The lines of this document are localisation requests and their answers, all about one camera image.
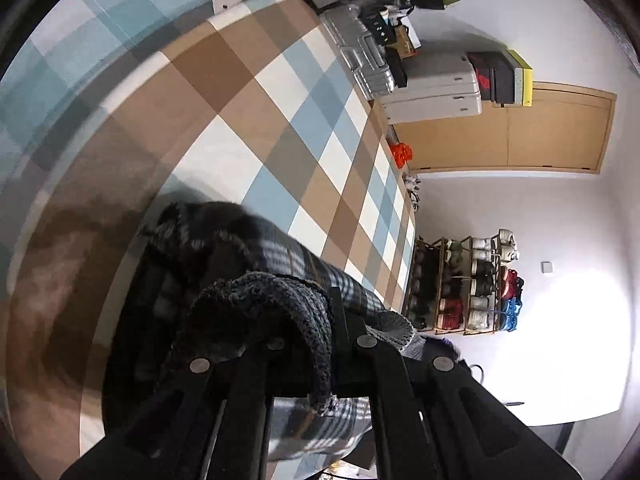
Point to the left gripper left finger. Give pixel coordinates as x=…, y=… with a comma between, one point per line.
x=214, y=425

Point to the light blue checked blanket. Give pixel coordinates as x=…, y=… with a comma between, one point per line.
x=74, y=43

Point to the orange bag on floor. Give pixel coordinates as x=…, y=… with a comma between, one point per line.
x=402, y=154

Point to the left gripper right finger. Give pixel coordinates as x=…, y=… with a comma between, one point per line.
x=431, y=419

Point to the stack of shoe boxes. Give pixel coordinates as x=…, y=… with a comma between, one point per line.
x=504, y=77

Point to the silver aluminium suitcase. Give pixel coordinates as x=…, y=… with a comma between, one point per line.
x=363, y=56

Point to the wooden door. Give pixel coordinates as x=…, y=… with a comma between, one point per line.
x=565, y=129

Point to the brown blue checked bedsheet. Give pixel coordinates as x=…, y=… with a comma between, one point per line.
x=252, y=106

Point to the white hard-shell suitcase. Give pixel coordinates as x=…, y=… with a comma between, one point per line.
x=439, y=85

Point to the wooden shoe rack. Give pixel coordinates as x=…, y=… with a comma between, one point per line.
x=466, y=287

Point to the plaid knit cardigan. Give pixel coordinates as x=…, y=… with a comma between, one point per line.
x=215, y=279

